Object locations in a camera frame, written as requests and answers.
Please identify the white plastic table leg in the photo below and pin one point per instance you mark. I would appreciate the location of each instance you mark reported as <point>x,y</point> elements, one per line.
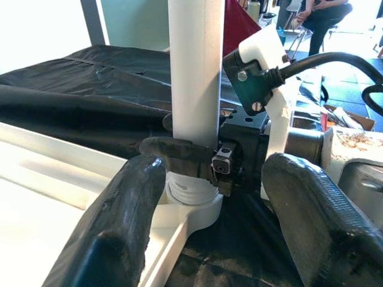
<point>194,74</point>

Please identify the red cloth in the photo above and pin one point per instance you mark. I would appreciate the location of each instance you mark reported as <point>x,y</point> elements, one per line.
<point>236,27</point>

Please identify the white plastic table top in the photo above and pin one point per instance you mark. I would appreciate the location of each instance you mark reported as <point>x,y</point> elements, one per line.
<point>45,185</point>

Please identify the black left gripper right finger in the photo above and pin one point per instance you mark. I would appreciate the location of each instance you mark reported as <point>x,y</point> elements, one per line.
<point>323,221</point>

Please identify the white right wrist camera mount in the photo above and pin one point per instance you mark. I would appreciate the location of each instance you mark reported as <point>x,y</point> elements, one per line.
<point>263,45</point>

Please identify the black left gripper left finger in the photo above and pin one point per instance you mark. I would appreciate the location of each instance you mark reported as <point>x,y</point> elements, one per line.
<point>113,227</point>

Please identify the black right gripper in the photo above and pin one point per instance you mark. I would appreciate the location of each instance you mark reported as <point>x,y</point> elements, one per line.
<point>248,140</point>

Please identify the grey metal chair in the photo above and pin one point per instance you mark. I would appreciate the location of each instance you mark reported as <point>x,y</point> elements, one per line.
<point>294,33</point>

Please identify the seated person dark shirt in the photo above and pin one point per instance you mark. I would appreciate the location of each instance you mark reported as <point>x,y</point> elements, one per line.
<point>323,18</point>

